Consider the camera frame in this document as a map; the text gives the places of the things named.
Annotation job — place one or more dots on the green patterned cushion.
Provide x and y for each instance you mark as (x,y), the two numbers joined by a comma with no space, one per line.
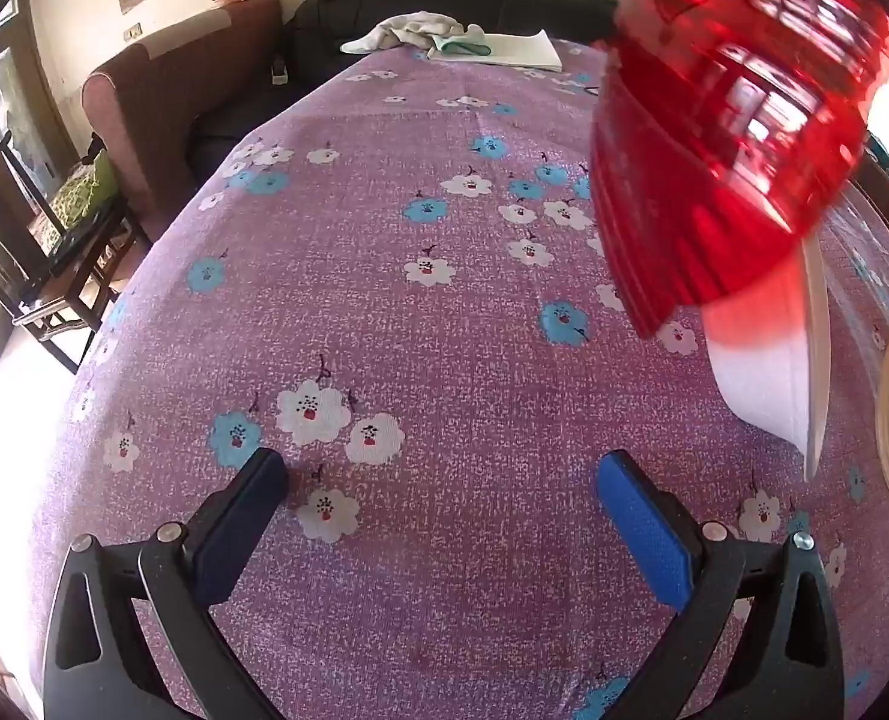
(84,191)

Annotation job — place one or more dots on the black sofa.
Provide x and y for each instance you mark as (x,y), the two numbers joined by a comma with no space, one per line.
(324,37)

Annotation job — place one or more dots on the small teal object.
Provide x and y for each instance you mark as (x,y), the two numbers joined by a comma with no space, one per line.
(463,46)

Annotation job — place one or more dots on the white cloth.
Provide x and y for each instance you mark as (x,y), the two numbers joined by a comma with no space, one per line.
(399,31)

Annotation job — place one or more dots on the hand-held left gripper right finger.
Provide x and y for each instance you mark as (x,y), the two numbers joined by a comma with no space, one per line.
(643,532)

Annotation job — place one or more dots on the white paper booklet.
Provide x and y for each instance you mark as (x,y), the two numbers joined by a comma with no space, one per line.
(519,52)

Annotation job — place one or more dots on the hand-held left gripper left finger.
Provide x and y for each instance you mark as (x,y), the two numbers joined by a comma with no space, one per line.
(241,532)

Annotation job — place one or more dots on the dark wooden chair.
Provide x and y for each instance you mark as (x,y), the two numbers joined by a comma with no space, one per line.
(76,292)

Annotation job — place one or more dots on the brown armchair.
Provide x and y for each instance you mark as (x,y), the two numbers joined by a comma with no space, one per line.
(159,90)

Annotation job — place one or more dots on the red plastic plate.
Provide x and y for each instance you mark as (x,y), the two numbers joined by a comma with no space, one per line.
(714,165)

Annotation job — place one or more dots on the wooden glass door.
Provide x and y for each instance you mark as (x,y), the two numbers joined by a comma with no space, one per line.
(9,90)

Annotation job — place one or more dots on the purple floral tablecloth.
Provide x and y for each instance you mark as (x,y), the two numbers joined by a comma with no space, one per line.
(414,360)

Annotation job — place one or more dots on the white bowl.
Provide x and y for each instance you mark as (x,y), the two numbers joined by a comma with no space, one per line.
(759,367)

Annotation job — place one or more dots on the wall switch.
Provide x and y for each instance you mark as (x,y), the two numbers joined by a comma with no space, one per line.
(133,31)

